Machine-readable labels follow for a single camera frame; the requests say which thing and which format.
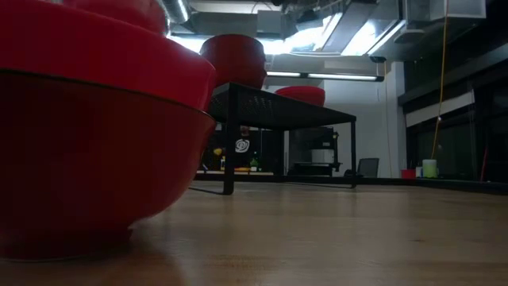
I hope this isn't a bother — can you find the red bowl floral interior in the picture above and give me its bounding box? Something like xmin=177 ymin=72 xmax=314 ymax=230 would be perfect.
xmin=206 ymin=66 xmax=267 ymax=91
xmin=0 ymin=69 xmax=218 ymax=263
xmin=199 ymin=34 xmax=268 ymax=72

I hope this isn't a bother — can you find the plain red bowl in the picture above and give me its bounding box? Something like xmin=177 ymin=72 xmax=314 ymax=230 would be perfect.
xmin=62 ymin=0 xmax=168 ymax=36
xmin=0 ymin=0 xmax=218 ymax=114
xmin=275 ymin=85 xmax=327 ymax=99

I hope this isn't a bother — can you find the person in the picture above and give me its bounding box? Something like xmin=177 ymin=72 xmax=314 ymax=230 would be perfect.
xmin=236 ymin=126 xmax=252 ymax=160

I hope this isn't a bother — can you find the black perforated metal shelf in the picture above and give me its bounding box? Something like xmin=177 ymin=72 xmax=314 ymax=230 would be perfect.
xmin=205 ymin=82 xmax=357 ymax=196

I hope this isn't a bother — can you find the black machine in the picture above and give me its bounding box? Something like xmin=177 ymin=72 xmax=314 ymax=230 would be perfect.
xmin=287 ymin=126 xmax=343 ymax=177

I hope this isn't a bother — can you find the long ceiling light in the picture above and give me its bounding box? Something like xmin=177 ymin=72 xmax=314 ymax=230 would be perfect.
xmin=266 ymin=70 xmax=385 ymax=83

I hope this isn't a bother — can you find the grey office chair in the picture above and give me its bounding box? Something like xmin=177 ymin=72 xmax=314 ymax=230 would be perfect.
xmin=343 ymin=157 xmax=380 ymax=178

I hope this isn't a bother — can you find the green white container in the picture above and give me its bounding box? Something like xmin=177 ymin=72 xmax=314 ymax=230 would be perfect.
xmin=421 ymin=158 xmax=438 ymax=179

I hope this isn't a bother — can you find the silver round air duct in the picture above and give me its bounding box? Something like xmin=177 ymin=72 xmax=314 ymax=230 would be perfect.
xmin=160 ymin=0 xmax=192 ymax=25

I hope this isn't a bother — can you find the yellow cable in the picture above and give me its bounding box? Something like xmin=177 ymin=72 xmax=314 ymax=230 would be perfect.
xmin=430 ymin=0 xmax=449 ymax=160

